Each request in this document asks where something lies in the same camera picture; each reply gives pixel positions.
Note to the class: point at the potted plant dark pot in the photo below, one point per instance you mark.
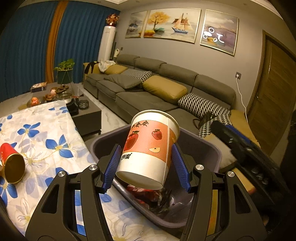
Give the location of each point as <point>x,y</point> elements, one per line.
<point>65,69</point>

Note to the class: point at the artificial flower arrangement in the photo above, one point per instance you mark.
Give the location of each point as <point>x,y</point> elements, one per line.
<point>112,19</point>

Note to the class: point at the orange curtain strip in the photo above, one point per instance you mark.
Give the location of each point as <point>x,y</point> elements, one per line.
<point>54,41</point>

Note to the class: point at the wall socket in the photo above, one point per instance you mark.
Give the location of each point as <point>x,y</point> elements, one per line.
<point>238,75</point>

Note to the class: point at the white cloth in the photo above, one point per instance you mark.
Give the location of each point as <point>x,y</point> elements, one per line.
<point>106,64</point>

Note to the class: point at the small yellow pillow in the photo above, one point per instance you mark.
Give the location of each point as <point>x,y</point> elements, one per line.
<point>114,69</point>

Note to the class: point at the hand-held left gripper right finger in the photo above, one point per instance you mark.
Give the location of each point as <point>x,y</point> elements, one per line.
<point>182,170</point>

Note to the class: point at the large yellow pillow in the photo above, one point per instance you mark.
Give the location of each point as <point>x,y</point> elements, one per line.
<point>165,89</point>

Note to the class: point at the wooden door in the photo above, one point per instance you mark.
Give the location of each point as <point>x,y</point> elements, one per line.
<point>270,88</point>

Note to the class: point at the glass teapot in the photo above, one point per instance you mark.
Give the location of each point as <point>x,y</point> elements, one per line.
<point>64,95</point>

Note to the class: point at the pink pig figurine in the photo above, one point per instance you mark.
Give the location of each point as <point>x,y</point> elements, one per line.
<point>53,92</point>

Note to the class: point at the sailboat and tree painting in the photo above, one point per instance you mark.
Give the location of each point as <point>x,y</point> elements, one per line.
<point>172,25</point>

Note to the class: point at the light grey pillow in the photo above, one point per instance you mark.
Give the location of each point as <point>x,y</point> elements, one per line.
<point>225,157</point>

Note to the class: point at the large black plastic bag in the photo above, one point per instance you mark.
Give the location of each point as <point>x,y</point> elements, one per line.
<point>161,200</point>

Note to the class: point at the grey sectional sofa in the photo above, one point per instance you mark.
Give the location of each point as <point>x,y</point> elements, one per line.
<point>138,97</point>

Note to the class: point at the black induction cooker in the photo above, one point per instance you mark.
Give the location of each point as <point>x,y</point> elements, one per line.
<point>74,108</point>

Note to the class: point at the houndstooth pillow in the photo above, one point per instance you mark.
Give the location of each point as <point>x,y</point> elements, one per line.
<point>201,104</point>
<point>216,126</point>
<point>138,74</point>

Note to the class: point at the white bottle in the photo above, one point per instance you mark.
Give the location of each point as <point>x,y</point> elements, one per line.
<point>117,51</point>

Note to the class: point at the grey purple abstract painting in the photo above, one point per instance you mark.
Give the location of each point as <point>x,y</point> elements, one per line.
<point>219,32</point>

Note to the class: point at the blue floral tablecloth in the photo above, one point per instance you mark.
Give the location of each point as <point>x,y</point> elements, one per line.
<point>53,143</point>

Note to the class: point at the blue curtain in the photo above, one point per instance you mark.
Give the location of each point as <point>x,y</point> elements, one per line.
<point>25,53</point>
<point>85,34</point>

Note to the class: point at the glass ashtray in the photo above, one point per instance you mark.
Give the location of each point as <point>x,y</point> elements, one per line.
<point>83,104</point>

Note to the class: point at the black garment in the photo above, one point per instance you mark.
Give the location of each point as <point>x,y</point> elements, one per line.
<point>89,68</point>

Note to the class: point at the white standing air conditioner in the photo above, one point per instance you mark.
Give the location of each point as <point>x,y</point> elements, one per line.
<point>106,44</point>

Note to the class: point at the flat printed box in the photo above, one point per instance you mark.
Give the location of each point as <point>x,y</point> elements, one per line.
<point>39,87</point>

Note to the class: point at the narrow landscape painting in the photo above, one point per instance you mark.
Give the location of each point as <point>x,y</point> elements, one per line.
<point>136,24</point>

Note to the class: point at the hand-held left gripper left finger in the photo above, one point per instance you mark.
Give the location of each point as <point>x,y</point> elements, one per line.
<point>112,166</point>

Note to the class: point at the grey plastic bin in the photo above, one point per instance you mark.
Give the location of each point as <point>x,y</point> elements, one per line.
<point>201,148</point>

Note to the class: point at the apple print paper cup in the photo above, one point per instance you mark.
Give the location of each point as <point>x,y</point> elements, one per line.
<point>148,148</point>

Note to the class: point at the dark coffee table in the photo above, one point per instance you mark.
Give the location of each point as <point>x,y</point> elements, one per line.
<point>90,118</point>

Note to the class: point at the red plastic bag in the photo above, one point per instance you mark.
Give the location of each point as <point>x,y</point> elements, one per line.
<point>138,191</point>

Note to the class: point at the red paper cup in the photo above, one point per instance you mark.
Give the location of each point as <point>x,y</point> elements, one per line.
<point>11,162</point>

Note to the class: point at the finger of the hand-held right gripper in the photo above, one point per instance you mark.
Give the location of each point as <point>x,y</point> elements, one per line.
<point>245,136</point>
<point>231,139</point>

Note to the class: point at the dark grey pillow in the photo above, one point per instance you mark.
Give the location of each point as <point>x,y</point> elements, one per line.
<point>126,81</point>

